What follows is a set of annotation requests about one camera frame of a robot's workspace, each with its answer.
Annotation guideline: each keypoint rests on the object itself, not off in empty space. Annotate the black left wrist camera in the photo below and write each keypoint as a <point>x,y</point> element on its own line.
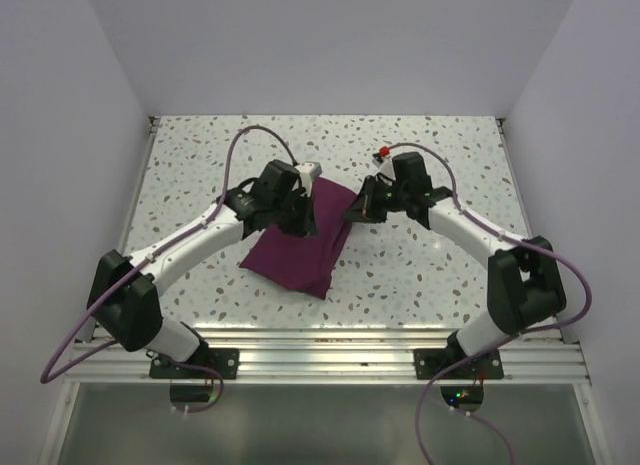
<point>276,176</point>

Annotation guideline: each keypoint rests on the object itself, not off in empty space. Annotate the purple surgical drape cloth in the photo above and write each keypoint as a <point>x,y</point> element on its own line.
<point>306,264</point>

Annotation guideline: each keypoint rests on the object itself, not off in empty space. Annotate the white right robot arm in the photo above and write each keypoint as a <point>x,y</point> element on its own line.
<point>524,287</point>

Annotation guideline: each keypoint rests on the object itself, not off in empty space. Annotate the aluminium table edge rail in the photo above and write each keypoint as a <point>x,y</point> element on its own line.
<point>381,356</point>

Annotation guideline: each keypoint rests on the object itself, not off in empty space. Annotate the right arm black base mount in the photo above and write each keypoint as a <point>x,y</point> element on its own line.
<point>432,363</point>

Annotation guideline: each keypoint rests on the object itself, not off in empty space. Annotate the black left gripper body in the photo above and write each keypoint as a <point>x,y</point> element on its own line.
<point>292,214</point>

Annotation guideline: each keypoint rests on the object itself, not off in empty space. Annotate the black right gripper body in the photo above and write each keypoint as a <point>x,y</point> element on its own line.
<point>390,198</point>

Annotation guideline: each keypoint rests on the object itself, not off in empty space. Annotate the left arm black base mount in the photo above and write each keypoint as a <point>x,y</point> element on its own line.
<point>224,361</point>

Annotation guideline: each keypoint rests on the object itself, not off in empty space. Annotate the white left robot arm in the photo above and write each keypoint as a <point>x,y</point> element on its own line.
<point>127,289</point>

